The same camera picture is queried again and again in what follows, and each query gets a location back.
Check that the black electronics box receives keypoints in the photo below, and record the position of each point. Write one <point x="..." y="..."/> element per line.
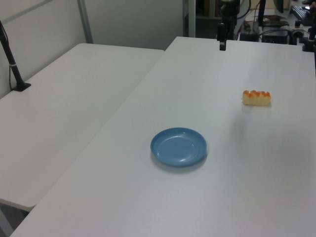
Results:
<point x="275" y="36"/>

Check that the black computer keyboard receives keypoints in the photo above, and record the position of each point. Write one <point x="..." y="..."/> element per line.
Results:
<point x="301" y="13"/>

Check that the black camera stand pole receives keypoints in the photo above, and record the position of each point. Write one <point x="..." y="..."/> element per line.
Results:
<point x="11" y="61"/>

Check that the bread with orange topping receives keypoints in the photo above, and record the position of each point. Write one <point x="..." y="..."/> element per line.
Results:
<point x="256" y="98"/>

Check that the black monitor stand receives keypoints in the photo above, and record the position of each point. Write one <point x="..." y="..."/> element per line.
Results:
<point x="261" y="12"/>

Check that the blue round plate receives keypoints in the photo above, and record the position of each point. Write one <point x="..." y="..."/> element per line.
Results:
<point x="178" y="146"/>

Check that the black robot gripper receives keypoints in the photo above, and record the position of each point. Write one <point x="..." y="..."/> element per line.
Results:
<point x="229" y="10"/>

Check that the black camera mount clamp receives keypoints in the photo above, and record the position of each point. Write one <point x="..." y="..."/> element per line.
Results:
<point x="309" y="39"/>

